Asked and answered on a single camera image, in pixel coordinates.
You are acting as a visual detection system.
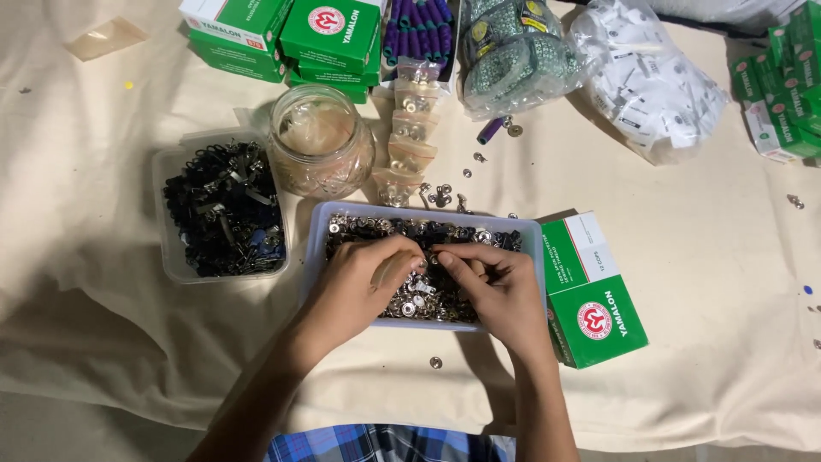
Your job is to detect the person's right hand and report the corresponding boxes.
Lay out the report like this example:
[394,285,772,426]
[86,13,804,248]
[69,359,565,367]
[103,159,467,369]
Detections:
[431,243,552,368]

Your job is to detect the person's left hand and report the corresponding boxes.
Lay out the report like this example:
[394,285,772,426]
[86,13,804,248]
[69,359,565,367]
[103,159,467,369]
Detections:
[292,234,427,360]

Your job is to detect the clear plastic tub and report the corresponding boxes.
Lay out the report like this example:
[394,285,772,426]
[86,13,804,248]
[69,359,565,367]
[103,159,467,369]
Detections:
[152,128,291,284]
[301,201,547,333]

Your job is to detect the heap of silver fasteners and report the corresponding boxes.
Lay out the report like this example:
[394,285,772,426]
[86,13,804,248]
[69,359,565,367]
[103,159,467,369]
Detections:
[324,213,523,323]

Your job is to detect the green white thread box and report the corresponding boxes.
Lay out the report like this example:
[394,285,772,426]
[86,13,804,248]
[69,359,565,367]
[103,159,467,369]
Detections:
[179,0,293,52]
[540,212,649,370]

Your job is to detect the small clear bag of buttons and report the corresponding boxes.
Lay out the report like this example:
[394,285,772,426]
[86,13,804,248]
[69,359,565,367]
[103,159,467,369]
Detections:
[372,168,425,208]
[398,56,443,84]
[391,110,437,143]
[394,80,441,115]
[387,138,439,173]

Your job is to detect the glass jar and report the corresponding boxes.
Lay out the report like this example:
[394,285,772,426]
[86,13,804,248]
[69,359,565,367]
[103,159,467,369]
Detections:
[267,85,376,200]

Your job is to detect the scattered loose silver buttons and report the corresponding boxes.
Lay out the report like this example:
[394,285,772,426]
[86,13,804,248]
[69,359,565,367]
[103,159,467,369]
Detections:
[418,115,524,220]

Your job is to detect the heap of black zipper sliders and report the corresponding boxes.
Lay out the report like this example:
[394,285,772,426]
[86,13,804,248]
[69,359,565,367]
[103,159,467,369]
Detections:
[162,141,287,278]

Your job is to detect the blue plaid shorts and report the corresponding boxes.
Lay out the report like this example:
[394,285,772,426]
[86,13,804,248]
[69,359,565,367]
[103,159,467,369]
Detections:
[263,423,518,462]

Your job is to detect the clear plastic bags bundle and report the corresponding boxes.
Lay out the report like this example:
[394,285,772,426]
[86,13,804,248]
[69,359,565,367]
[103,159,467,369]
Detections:
[279,104,355,156]

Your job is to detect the single purple thread cone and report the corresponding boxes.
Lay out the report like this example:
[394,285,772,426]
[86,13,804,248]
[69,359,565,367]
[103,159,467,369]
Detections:
[476,117,506,146]

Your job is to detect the bag of green patterned rolls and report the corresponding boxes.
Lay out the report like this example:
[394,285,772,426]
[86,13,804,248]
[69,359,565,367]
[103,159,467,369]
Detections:
[458,0,582,122]

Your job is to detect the white carton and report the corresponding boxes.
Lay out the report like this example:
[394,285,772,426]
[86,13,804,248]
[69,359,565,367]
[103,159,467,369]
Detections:
[380,0,463,98]

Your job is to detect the cream cloth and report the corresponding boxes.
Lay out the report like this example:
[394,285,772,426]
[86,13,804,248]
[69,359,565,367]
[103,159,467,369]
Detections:
[0,0,821,454]

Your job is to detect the bag of white labels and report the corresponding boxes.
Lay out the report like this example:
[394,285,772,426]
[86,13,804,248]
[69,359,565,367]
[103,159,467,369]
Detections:
[567,0,731,167]

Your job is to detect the row of purple thread spools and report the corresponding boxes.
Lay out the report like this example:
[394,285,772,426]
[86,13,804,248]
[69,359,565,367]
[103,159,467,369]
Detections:
[383,0,455,68]

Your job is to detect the stack of green cartons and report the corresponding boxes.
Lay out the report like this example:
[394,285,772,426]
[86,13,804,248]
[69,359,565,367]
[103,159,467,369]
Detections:
[730,0,821,165]

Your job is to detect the clear plastic scrap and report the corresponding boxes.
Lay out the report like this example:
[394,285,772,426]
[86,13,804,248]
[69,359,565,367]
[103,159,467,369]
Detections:
[63,16,150,63]

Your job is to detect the grey plastic bag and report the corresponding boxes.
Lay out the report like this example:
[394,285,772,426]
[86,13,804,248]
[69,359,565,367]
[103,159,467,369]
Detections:
[644,0,808,32]

